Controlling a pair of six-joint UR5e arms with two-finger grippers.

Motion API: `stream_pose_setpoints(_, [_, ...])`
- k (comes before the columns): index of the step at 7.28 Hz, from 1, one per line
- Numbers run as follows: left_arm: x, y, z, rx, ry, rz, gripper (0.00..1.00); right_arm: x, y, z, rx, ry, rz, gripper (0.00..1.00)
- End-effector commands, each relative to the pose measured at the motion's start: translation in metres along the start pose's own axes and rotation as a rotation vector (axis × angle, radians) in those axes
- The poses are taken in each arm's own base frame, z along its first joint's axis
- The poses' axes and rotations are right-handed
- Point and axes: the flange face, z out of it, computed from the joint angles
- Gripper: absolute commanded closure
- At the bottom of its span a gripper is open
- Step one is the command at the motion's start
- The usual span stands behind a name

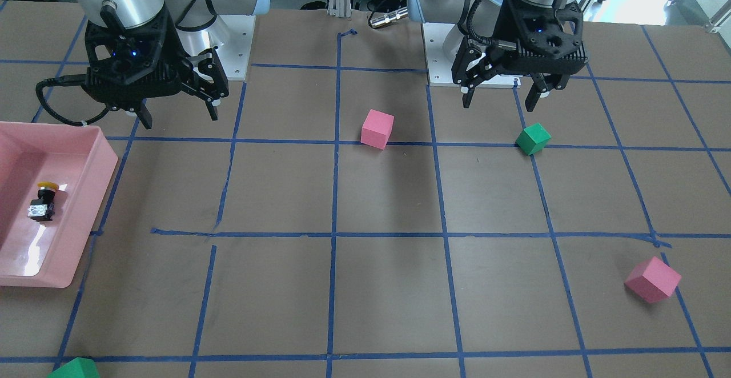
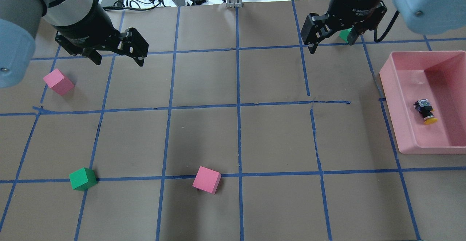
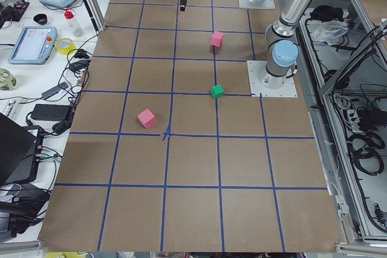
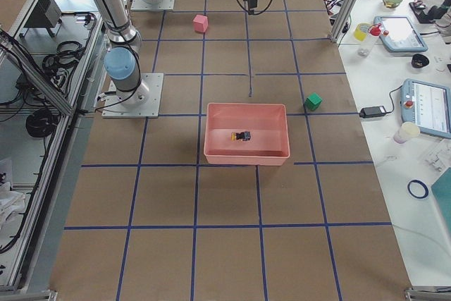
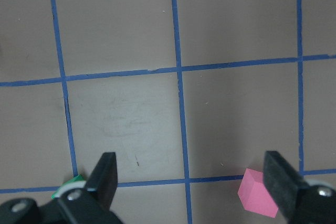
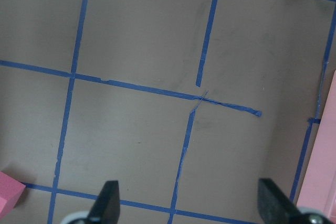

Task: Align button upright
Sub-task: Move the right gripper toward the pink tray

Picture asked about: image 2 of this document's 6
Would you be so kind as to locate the pink cube near left gripper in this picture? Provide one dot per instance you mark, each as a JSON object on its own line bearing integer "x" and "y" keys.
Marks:
{"x": 58, "y": 82}

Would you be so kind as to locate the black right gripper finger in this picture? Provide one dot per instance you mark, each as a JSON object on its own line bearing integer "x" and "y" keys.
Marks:
{"x": 354, "y": 35}
{"x": 314, "y": 31}

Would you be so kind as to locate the green cube near right gripper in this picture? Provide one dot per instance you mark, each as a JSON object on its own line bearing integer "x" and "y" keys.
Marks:
{"x": 344, "y": 34}

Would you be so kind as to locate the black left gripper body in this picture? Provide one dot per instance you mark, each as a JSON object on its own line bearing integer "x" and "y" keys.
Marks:
{"x": 84, "y": 27}

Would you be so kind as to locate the pink plastic tray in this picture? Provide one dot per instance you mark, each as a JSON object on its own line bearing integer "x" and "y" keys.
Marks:
{"x": 426, "y": 96}

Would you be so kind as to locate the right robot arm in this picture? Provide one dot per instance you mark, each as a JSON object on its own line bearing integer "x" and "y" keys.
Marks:
{"x": 425, "y": 17}

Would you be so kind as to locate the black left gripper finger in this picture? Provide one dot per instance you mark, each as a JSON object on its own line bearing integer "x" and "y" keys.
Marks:
{"x": 133, "y": 45}
{"x": 93, "y": 55}

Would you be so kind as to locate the pink cube centre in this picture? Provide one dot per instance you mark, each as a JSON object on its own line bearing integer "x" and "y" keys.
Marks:
{"x": 207, "y": 180}

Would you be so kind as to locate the green cube front left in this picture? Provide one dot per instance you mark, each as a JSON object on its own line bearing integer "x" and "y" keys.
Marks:
{"x": 82, "y": 179}

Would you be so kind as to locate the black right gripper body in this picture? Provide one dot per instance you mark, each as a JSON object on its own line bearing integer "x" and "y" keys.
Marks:
{"x": 355, "y": 1}

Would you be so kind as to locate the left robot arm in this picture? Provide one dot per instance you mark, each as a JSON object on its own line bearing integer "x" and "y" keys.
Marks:
{"x": 20, "y": 21}

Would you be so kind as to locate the yellow push button switch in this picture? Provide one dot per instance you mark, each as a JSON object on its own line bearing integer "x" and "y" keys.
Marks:
{"x": 425, "y": 109}

